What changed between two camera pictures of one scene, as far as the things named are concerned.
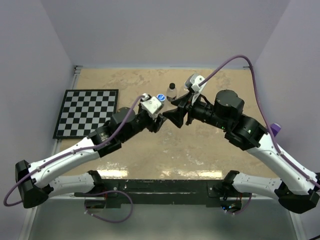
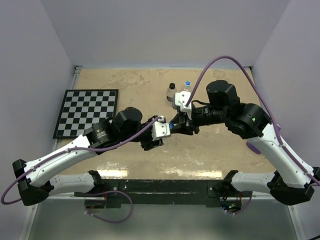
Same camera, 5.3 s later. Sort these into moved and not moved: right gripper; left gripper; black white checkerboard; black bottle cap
Moved: left gripper; right gripper
Not moved: black bottle cap; black white checkerboard
